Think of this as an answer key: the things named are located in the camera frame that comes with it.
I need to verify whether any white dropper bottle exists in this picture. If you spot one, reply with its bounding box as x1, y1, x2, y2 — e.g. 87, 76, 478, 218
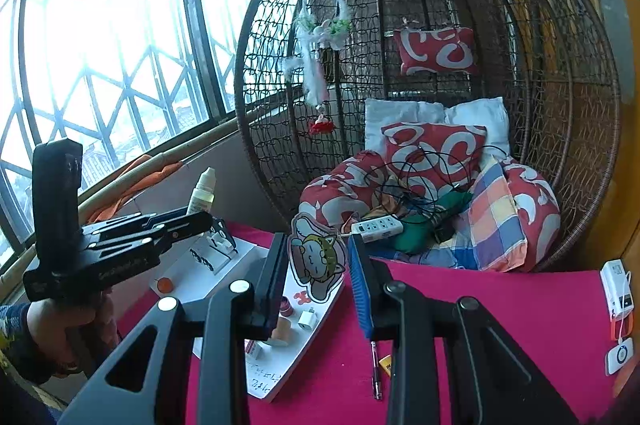
186, 166, 217, 217

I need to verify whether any black cable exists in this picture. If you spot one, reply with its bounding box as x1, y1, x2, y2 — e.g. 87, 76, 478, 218
361, 144, 509, 242

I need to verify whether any white round button device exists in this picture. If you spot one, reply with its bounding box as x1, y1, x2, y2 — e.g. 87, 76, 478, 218
604, 338, 636, 377

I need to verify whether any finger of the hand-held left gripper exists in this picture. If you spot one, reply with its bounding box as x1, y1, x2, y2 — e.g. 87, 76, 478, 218
89, 217, 237, 254
82, 210, 215, 239

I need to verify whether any white dream catcher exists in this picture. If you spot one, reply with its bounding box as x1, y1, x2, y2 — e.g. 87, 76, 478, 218
281, 0, 354, 137

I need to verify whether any green cloth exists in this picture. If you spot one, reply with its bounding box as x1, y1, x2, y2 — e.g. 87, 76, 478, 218
389, 189, 474, 255

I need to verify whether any white board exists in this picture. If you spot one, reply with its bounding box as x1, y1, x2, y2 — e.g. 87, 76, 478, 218
149, 231, 347, 404

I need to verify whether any white power strip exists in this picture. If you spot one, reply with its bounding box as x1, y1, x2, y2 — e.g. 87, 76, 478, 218
349, 213, 406, 244

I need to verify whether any person's left forearm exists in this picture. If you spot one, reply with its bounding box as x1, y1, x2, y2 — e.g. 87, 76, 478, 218
0, 302, 57, 387

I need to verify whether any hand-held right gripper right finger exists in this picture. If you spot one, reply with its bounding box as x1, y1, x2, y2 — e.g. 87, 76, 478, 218
347, 233, 582, 425

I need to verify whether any white device with screen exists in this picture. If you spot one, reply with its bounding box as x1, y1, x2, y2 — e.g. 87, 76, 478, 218
599, 258, 634, 322

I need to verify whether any black pen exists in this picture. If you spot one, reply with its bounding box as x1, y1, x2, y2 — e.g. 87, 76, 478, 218
369, 339, 384, 402

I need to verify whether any cartoon figure card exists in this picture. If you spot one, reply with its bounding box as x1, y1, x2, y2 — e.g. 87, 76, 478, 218
286, 212, 349, 307

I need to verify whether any person's left hand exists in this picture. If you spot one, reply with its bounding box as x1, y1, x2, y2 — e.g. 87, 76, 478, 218
26, 291, 122, 374

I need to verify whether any pink table cloth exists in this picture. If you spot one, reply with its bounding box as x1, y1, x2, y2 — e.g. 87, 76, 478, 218
116, 219, 622, 425

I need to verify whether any wicker egg chair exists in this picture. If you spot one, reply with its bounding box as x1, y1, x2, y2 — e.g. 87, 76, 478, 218
233, 0, 624, 274

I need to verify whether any small red patterned cushion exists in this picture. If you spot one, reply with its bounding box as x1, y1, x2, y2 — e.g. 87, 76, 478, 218
392, 26, 480, 78

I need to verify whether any white pillow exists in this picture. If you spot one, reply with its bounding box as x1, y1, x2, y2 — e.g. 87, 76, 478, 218
363, 96, 512, 157

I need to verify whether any white plastic stand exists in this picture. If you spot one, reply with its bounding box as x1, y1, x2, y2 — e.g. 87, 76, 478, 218
189, 229, 239, 276

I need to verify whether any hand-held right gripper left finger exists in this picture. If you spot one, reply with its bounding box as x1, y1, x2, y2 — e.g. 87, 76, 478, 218
59, 232, 290, 425

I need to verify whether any tan curved pole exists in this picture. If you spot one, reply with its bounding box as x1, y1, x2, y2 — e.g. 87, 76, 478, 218
0, 119, 242, 288

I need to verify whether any red patterned seat cushion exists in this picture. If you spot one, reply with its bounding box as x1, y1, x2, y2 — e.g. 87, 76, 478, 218
298, 149, 563, 267

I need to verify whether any window with metal grille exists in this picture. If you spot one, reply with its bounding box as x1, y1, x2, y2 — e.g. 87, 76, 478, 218
0, 0, 313, 266

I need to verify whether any checkered blanket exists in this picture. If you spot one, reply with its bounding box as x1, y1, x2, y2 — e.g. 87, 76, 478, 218
409, 154, 529, 274

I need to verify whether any tan tape roll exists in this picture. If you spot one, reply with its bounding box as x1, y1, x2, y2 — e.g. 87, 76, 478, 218
269, 315, 302, 348

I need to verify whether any orange cloth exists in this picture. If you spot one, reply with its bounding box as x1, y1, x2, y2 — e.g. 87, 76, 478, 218
84, 153, 184, 227

